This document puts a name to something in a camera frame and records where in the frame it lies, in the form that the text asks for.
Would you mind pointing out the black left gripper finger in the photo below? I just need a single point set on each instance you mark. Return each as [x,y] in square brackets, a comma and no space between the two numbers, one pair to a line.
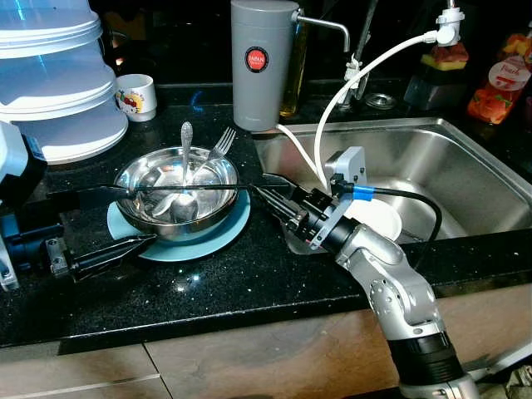
[104,256]
[83,198]

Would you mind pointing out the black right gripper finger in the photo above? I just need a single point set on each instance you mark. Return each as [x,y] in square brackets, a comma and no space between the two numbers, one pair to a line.
[274,204]
[291,186]

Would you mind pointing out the silver patterned spoon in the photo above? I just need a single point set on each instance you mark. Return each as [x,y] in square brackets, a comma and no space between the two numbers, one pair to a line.
[184,158]

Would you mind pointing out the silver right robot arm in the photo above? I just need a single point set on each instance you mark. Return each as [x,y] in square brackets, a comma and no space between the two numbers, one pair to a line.
[399,299]

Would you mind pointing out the thin black stick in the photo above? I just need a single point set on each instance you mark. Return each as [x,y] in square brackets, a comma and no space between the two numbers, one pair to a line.
[241,187]

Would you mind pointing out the light blue plate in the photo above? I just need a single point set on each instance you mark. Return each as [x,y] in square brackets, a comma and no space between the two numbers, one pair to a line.
[224,233]

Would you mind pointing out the stainless steel bowl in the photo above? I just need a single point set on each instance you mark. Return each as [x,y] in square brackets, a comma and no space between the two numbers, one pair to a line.
[150,179]

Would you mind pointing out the small white bowl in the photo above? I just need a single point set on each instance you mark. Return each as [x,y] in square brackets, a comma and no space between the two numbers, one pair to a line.
[384,218]

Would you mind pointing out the silver fork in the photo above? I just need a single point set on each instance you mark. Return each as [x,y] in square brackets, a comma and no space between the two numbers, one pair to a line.
[218,150]

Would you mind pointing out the yellow oil bottle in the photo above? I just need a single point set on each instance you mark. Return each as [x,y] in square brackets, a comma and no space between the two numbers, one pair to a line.
[291,91]

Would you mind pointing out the grey water filter cylinder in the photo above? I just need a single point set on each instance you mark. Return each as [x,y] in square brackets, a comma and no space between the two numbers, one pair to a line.
[259,83]

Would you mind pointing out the white stacked plastic container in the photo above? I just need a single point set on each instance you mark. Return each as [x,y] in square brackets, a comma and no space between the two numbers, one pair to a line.
[58,91]

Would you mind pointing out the white cup with cartoon print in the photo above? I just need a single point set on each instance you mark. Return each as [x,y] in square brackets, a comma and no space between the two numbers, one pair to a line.
[137,96]

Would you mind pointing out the stainless steel sink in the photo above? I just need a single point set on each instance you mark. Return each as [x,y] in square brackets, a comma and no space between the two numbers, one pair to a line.
[449,174]

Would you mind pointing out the camouflage patterned fabric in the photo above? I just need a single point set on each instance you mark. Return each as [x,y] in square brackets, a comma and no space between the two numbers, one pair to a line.
[517,384]

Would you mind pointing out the fruit label juice bottle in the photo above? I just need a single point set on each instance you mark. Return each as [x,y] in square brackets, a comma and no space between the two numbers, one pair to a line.
[499,83]

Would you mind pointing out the brown wooden cabinet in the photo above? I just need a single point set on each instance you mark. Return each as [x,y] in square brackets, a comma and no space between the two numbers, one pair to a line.
[249,357]

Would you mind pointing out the chrome sink faucet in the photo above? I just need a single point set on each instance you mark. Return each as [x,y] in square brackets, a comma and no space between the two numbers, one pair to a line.
[362,50]

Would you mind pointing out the dark container with fruit label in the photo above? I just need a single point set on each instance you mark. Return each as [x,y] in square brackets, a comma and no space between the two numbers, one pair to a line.
[436,79]

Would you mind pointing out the white faucet attachment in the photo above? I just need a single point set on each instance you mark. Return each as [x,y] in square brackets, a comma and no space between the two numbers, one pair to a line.
[450,25]

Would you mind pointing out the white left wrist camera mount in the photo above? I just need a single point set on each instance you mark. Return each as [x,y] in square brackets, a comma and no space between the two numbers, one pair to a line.
[12,145]

